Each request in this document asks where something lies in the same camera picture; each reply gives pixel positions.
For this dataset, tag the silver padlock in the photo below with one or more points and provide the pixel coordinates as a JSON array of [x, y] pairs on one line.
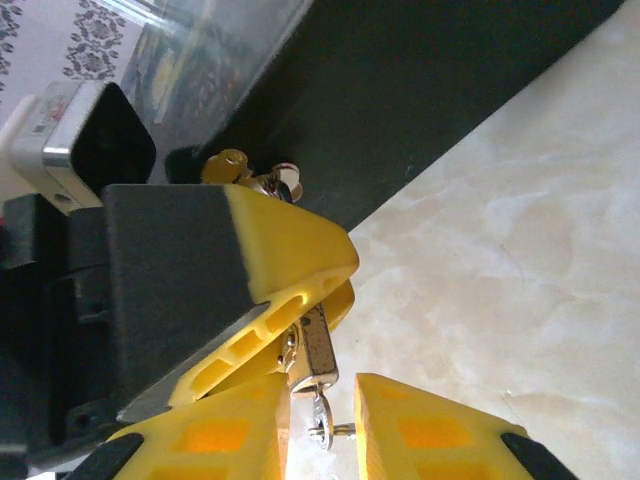
[[320, 350]]

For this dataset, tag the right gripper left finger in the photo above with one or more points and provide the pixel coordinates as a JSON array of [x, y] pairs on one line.
[[215, 435]]

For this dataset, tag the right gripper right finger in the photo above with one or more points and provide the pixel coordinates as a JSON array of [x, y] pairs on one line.
[[430, 435]]

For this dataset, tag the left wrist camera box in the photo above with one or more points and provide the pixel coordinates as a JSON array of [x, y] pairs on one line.
[[110, 145]]

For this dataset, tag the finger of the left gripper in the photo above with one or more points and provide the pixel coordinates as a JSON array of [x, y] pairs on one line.
[[175, 250], [342, 305]]

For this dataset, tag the silver key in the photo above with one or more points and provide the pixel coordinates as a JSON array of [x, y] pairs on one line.
[[324, 417]]

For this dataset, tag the starry night print box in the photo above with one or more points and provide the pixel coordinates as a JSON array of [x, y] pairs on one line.
[[380, 100]]

